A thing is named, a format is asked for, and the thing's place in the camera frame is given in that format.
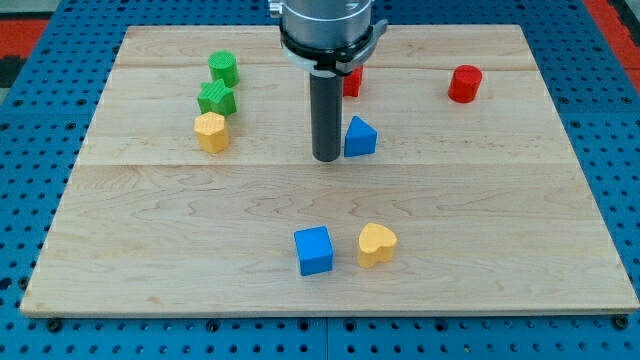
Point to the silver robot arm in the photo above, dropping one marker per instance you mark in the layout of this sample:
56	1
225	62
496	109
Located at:
327	38

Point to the red star block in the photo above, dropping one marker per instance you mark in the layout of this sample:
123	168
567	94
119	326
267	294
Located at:
353	82

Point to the green star block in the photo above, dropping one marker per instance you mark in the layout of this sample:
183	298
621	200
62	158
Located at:
216	97

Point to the blue triangle block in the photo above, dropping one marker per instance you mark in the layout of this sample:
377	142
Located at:
360	139

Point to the blue cube block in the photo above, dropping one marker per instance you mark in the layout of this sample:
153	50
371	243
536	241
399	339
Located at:
314	250

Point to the yellow heart block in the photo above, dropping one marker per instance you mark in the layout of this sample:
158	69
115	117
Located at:
376	244

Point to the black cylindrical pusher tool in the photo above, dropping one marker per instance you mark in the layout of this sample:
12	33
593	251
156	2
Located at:
326	116

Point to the yellow hexagon block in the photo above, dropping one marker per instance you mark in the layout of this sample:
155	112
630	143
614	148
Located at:
211	132

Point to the wooden board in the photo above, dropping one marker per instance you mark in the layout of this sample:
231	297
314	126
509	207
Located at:
492	212

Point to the green cylinder block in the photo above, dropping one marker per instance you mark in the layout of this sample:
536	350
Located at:
223	66

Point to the red cylinder block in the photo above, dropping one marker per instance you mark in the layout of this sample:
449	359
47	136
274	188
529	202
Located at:
465	83

